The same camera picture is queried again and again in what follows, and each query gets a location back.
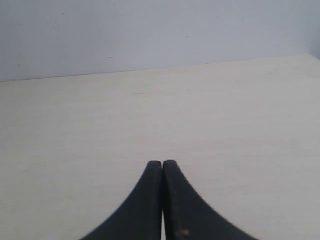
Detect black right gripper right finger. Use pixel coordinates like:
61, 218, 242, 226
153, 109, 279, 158
162, 160, 254, 240

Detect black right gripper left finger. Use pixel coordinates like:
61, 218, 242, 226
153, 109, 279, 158
83, 161, 163, 240

